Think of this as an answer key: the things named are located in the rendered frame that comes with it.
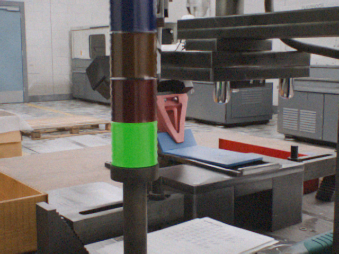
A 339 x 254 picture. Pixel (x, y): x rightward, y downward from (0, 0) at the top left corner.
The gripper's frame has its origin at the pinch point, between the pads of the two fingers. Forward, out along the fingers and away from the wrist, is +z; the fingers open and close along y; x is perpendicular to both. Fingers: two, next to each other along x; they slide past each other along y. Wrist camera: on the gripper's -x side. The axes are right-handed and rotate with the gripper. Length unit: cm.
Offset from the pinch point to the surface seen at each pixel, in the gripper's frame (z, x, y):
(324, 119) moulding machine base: -82, 471, -287
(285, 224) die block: 17.9, 3.8, 10.2
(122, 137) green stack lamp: 7.7, -29.0, 27.7
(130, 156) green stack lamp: 9.3, -28.7, 27.3
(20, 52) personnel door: -533, 428, -883
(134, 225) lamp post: 14.0, -28.2, 23.8
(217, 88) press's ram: 0.5, -7.3, 18.9
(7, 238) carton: 8.4, -29.7, 0.0
